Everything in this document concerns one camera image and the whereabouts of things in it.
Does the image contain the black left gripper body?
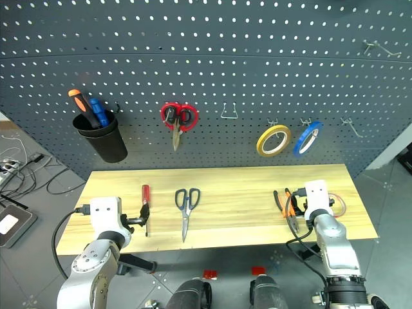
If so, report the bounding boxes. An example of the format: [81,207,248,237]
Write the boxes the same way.
[120,214,145,234]

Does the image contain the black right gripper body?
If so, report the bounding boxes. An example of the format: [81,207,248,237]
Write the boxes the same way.
[294,194,309,216]

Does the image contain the orange and black pliers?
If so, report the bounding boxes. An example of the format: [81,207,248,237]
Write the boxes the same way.
[273,188,302,234]

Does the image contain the red handled screwdriver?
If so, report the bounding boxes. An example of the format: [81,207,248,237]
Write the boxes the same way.
[141,184,151,238]

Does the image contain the dark blue handled scissors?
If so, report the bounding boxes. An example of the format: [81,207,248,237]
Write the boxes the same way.
[174,187,201,243]

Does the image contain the dark perforated pegboard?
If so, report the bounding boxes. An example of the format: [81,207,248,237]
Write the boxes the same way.
[0,0,412,181]

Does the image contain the blue tape roll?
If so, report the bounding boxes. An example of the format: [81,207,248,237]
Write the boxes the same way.
[292,121,324,158]

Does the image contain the yellow tape roll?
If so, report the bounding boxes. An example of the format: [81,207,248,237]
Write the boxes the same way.
[256,124,292,158]

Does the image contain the black plastic holder cup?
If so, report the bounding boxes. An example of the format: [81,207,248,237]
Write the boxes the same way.
[72,109,129,164]

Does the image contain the dark rounded shape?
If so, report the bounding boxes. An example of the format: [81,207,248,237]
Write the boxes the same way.
[250,274,289,309]
[165,279,214,309]

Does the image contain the black box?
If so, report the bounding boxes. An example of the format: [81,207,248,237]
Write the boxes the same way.
[397,150,412,175]

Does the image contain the grey flat tablet device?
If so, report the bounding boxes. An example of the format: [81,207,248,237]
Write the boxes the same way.
[0,203,38,249]

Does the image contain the orange and black screwdriver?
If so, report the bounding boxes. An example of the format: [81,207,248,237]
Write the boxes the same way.
[68,89,102,130]

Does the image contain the white power strip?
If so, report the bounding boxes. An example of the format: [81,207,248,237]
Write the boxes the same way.
[0,158,17,181]

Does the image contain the long silver pegboard hook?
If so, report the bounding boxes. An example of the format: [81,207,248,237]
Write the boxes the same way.
[362,39,403,59]

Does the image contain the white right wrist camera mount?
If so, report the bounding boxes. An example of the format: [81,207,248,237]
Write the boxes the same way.
[303,180,334,223]

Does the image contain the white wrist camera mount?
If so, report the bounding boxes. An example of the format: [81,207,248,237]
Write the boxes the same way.
[303,180,334,223]
[89,196,125,236]

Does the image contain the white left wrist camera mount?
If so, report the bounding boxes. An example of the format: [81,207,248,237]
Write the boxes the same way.
[89,196,125,236]

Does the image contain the black table bracket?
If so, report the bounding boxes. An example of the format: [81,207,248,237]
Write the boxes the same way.
[117,253,158,276]
[297,242,323,262]

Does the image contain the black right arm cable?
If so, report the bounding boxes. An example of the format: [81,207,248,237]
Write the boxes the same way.
[285,187,330,290]

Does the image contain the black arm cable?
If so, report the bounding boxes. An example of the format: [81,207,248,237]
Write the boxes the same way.
[285,187,330,290]
[52,203,93,281]

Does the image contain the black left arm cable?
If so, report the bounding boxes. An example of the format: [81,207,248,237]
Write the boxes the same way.
[52,203,93,281]

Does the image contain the red handled scissors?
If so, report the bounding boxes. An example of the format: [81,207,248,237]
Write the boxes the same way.
[160,102,198,152]

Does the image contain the floor cable bundle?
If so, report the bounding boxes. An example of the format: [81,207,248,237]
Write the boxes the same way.
[0,134,85,207]

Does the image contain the blue handled screwdriver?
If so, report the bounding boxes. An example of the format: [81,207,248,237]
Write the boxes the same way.
[89,98,111,128]

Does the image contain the silver wire loop hook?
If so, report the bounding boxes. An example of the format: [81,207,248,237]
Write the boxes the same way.
[220,102,239,119]

